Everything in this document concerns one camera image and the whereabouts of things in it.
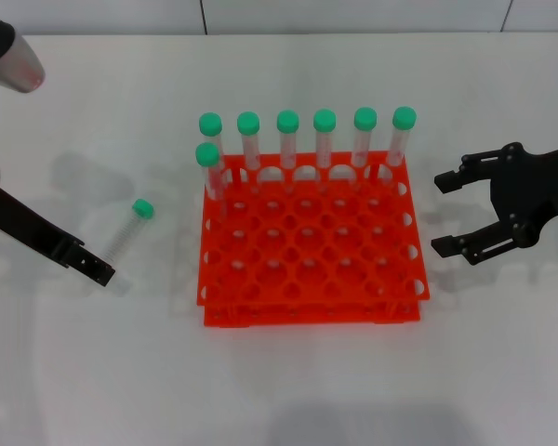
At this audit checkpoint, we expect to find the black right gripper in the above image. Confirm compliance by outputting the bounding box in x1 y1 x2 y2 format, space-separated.
431 142 558 268

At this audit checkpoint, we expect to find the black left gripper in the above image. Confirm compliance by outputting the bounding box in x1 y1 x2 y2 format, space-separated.
0 187 117 288

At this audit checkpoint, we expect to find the clear test tube green cap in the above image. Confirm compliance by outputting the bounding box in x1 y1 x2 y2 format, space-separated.
312 108 338 191
381 106 418 187
351 106 379 190
100 198 155 269
235 111 263 194
198 111 228 176
194 142 229 224
275 109 301 192

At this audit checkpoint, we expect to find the orange plastic test tube rack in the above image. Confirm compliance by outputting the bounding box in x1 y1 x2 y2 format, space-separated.
195 151 432 329

